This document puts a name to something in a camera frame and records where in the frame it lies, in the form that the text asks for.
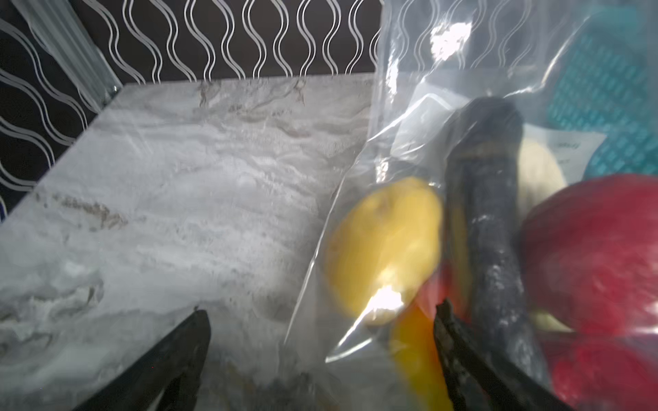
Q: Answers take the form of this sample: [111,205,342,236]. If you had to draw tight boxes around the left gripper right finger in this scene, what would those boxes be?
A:
[433,299,571,411]

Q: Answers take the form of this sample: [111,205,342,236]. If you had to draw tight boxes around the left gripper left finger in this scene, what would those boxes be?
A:
[76,310,212,410]

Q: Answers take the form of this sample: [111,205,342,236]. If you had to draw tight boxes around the red orange tomato toy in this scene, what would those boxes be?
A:
[389,304,453,410]

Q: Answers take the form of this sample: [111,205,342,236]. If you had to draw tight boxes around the red pepper toy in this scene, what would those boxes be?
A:
[415,262,464,320]

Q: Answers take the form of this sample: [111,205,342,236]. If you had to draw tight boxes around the yellow potato toy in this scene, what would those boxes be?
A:
[323,177,444,325]

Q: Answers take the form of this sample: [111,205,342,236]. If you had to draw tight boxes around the dark red apple toy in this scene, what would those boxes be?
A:
[520,174,657,336]

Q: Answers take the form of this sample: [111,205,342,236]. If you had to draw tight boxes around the clear zip top bag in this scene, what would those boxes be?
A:
[286,1,657,410]

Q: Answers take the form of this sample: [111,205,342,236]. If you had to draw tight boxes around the teal plastic basket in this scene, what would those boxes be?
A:
[548,5,657,180]

